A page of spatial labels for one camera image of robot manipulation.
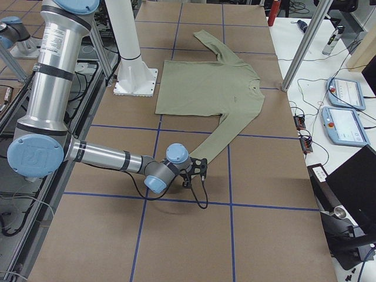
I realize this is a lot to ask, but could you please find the green long sleeve shirt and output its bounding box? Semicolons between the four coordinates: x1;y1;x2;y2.
155;30;264;162

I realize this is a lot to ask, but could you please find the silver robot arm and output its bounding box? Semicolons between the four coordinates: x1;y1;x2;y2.
7;1;196;193
1;16;31;49

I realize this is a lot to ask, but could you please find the far black relay board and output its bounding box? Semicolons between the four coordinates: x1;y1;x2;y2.
293;115;306;130

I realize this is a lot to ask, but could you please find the black relay board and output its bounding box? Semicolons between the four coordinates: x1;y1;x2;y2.
293;115;306;130
299;135;313;155

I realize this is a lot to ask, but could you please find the near black relay board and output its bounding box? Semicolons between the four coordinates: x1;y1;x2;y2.
299;135;313;155

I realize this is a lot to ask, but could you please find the black label box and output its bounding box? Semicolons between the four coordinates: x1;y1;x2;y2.
307;163;341;212

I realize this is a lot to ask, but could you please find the near blue teach pendant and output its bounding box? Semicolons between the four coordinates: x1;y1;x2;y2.
321;106;370;147

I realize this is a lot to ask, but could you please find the blue teach pendant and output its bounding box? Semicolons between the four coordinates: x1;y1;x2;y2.
327;77;366;110
321;106;370;147

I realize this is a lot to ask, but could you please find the red cylinder tube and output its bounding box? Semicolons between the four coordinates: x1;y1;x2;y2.
268;0;281;26

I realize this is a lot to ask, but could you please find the far blue teach pendant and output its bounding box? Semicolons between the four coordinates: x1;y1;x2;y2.
327;77;366;110

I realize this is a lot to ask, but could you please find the silver metal cup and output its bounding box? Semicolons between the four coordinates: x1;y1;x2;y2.
333;206;347;220

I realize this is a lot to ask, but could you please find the black monitor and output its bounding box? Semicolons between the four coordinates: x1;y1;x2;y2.
326;145;375;234

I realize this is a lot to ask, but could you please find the clear plastic bottle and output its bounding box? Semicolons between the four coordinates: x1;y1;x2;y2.
321;25;345;56

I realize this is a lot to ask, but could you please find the black monitor stand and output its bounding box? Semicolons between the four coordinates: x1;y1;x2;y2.
320;212;375;270

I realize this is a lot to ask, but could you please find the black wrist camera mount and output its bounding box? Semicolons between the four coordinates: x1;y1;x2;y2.
180;157;207;189

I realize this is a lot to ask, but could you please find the black camera cable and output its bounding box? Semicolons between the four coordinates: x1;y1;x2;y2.
127;167;209;210

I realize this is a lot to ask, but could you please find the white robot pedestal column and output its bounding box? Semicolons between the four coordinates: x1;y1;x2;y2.
105;0;158;97

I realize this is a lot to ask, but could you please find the aluminium frame post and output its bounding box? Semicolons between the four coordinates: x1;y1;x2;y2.
281;0;333;92

